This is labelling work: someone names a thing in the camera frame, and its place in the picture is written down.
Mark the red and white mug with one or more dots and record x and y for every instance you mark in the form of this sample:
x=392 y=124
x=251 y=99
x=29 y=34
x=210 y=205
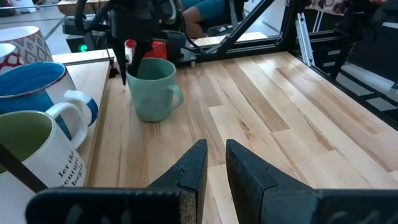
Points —
x=158 y=49

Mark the blue and white mug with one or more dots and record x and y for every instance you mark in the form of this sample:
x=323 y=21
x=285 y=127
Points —
x=28 y=81

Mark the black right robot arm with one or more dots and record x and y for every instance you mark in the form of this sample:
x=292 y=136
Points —
x=175 y=43

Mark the person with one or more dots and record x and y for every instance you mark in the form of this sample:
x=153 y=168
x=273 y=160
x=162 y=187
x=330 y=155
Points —
x=202 y=9

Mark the white mug with black lettering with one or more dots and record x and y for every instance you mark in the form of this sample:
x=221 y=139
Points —
x=46 y=161

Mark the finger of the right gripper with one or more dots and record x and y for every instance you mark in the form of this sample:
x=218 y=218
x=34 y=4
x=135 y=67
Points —
x=138 y=56
x=120 y=59

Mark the silver bracket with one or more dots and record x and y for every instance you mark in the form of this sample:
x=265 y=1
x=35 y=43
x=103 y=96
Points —
x=304 y=40

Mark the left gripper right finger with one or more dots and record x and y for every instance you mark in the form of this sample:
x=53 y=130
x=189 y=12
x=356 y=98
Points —
x=311 y=207

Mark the grey white ikat mug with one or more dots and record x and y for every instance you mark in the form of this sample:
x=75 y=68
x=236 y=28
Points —
x=34 y=46

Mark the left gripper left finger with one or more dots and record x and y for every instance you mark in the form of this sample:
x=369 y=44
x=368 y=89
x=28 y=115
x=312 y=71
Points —
x=124 y=205

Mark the red white lattice mug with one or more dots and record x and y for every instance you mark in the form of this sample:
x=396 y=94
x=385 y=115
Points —
x=9 y=63

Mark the green mug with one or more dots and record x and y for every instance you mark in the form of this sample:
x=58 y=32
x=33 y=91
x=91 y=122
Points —
x=152 y=96

